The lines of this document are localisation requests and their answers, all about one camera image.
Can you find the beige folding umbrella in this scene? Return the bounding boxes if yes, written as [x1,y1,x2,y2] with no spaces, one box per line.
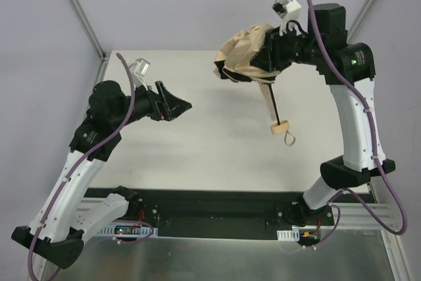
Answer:
[213,24,296,147]

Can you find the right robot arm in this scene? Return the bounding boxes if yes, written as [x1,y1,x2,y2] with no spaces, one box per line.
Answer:
[251,3,395,227]

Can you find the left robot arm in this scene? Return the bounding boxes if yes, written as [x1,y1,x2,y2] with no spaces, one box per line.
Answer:
[12,80,192,269]

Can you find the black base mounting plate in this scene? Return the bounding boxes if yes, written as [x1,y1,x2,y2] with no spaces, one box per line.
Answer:
[131,188,339,239]

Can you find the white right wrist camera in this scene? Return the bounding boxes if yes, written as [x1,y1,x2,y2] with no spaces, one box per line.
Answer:
[272,0,302,36]

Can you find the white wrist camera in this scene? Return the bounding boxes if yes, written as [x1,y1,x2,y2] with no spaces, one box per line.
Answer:
[272,0,302,36]
[129,58,150,89]

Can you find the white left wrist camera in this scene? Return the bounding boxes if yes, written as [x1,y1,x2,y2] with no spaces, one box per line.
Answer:
[129,58,150,89]

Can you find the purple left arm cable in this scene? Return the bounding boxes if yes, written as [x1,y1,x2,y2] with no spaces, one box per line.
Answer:
[28,52,136,280]

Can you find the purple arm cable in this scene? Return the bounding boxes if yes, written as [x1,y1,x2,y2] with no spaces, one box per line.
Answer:
[285,0,409,236]
[28,52,136,280]

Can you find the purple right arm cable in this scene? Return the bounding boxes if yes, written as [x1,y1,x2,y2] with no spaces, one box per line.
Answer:
[285,0,409,236]

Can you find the left white cable duct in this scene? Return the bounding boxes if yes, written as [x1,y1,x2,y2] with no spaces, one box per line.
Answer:
[95,224,158,238]

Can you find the white cable duct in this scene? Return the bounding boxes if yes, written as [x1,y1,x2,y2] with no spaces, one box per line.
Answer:
[95,224,158,238]
[276,228,300,242]

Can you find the left aluminium frame post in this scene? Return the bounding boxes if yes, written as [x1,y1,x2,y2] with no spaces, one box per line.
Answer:
[67,0,108,62]

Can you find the right white cable duct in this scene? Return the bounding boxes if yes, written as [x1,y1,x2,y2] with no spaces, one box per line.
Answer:
[276,228,300,242]

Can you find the aluminium front rail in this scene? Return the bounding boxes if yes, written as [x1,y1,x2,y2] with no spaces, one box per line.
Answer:
[335,203,401,230]

